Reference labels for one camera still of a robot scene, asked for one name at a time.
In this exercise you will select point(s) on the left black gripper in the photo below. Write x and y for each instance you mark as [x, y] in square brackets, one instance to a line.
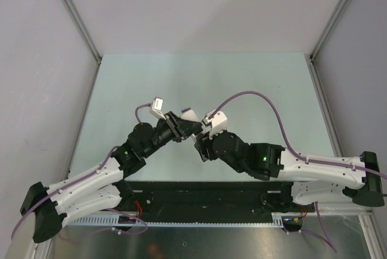
[180, 128]

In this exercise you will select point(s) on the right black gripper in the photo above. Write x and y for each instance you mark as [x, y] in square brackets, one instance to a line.
[201, 140]

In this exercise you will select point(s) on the red white remote control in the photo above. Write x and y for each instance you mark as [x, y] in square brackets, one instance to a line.
[190, 116]

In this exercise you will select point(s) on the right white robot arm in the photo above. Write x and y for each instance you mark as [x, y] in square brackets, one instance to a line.
[307, 179]

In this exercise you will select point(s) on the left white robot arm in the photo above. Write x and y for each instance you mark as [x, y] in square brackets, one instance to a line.
[104, 185]

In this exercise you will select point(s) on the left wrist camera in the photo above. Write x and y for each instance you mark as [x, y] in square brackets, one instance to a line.
[156, 108]

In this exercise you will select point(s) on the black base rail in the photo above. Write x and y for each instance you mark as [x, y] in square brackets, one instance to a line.
[210, 202]

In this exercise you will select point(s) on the slotted cable duct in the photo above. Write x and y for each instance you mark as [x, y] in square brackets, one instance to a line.
[275, 220]

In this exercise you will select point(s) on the left aluminium frame post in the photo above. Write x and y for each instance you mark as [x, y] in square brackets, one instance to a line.
[82, 29]

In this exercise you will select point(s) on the aluminium frame post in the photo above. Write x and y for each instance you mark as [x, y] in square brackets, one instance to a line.
[331, 24]
[82, 29]

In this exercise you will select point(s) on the right aluminium frame post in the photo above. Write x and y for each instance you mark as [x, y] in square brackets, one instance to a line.
[331, 24]

